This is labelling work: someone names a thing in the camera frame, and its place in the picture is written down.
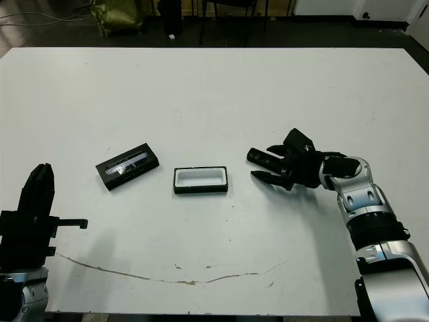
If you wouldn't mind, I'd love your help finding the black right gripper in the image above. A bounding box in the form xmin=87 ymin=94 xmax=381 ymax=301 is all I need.
xmin=250 ymin=144 xmax=324 ymax=191

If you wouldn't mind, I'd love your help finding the grey floor cable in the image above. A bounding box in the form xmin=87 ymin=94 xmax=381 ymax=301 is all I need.
xmin=0 ymin=0 xmax=98 ymax=24

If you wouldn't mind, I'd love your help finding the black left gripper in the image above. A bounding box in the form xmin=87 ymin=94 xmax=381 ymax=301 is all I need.
xmin=0 ymin=163 xmax=89 ymax=270

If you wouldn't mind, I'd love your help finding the black upright stand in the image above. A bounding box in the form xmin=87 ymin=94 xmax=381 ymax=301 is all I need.
xmin=157 ymin=0 xmax=184 ymax=36

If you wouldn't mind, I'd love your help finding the black box with white inlay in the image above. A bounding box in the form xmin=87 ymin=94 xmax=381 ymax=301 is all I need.
xmin=173 ymin=165 xmax=231 ymax=195

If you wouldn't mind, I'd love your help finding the black box lid with print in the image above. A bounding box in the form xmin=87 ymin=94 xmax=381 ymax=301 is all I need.
xmin=95 ymin=142 xmax=160 ymax=192

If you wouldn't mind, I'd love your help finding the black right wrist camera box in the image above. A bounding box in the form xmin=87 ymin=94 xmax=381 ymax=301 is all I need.
xmin=282 ymin=127 xmax=316 ymax=154

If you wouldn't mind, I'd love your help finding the black office chair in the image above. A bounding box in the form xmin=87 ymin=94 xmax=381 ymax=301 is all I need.
xmin=199 ymin=0 xmax=269 ymax=46

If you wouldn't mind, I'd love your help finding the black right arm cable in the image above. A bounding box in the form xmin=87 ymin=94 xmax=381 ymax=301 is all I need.
xmin=313 ymin=150 xmax=349 ymax=160

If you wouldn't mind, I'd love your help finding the olive green bag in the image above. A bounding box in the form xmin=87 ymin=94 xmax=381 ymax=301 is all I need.
xmin=90 ymin=0 xmax=146 ymax=38

